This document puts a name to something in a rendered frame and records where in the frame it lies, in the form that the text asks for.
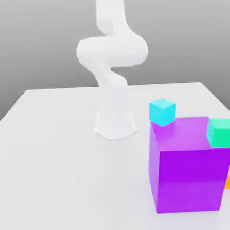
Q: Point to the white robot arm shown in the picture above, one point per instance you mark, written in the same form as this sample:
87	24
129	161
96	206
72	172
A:
112	51

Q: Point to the small green cube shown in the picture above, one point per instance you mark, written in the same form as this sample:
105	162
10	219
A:
222	133

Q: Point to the large purple box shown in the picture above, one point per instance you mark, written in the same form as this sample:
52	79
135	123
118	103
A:
191	177

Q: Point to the small cyan cube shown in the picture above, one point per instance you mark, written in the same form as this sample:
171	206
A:
162	113

